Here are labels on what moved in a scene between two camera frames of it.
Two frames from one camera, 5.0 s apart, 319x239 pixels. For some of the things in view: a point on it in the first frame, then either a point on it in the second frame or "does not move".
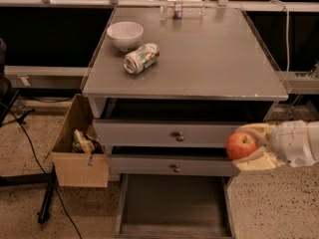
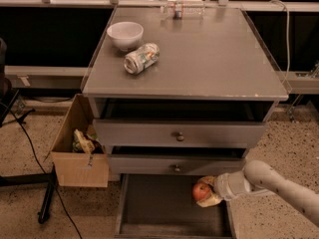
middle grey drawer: [172, 164] does not move
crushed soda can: [138, 60] does not move
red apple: [240, 144] → [200, 191]
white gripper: [289, 143] → [223, 186]
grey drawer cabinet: [168, 86] does not move
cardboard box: [73, 168] does not move
